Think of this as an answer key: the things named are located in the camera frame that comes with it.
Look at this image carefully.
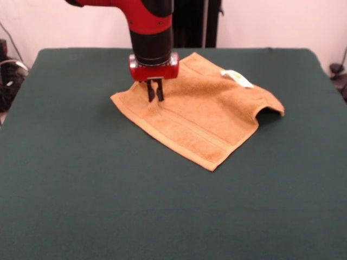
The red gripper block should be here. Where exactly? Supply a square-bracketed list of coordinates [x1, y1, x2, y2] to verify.
[128, 52, 180, 103]

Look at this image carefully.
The tan terry cloth towel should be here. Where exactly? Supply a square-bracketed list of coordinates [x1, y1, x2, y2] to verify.
[110, 52, 285, 172]

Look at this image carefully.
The dark green table cloth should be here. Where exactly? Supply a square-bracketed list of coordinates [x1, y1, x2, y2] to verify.
[0, 48, 347, 260]

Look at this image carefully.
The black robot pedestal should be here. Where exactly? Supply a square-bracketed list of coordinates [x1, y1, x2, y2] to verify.
[172, 0, 224, 49]

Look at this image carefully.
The black equipment pile with cables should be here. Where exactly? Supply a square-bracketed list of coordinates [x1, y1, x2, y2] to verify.
[0, 39, 29, 112]

